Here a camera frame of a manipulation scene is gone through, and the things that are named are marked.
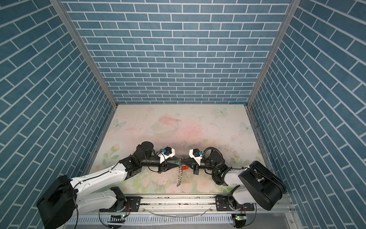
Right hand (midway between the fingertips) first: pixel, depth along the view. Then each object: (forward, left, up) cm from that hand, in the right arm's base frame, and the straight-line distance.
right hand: (181, 160), depth 75 cm
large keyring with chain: (-4, 0, -4) cm, 6 cm away
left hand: (-1, +2, 0) cm, 2 cm away
